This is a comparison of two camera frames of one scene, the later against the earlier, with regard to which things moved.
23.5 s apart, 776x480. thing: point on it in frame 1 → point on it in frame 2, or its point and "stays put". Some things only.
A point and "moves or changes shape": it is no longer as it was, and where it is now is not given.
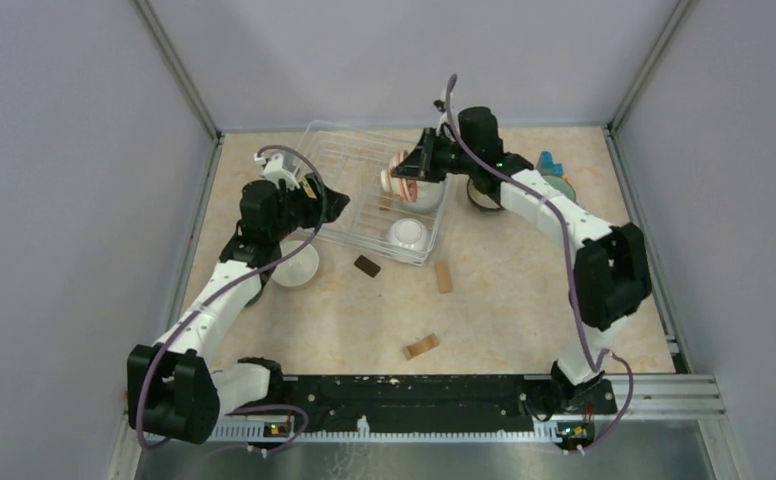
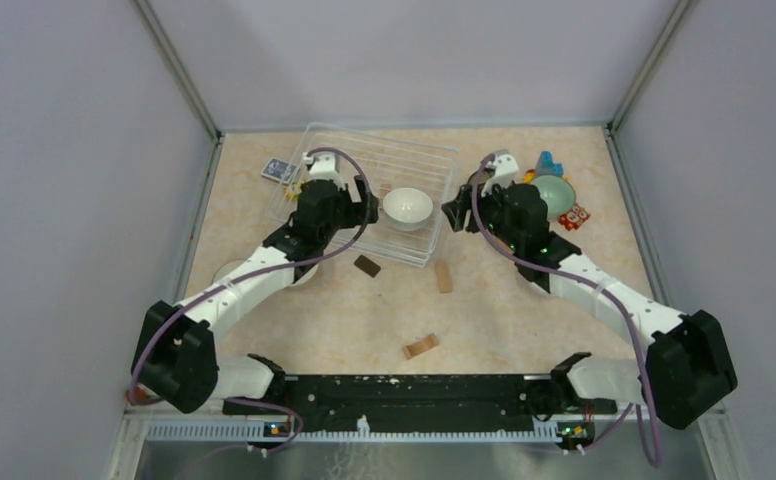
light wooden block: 444,279 stays put
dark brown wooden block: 367,266 stays put
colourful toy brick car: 546,166 stays put
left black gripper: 312,204 → 355,210
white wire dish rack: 350,160 stays put
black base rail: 446,403 stays put
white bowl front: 409,234 → 305,278
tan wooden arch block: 421,346 stays put
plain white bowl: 429,197 → 407,209
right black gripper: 422,159 → 456,211
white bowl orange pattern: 404,188 moves or changes shape
